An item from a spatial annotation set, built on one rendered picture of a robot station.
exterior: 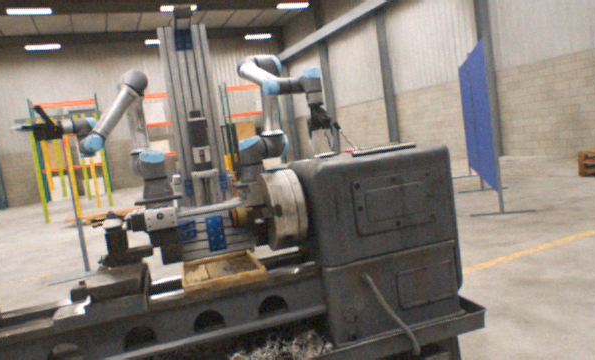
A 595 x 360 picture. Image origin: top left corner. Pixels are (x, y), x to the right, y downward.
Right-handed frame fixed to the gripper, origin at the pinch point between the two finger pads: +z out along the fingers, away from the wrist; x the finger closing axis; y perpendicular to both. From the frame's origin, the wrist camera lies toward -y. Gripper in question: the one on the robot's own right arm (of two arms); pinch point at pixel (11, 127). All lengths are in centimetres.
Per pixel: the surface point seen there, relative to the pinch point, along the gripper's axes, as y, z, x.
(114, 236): 41, -21, -67
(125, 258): 49, -23, -69
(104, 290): 51, -10, -89
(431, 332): 83, -110, -143
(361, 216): 39, -96, -122
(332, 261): 54, -83, -120
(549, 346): 141, -227, -135
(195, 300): 61, -37, -98
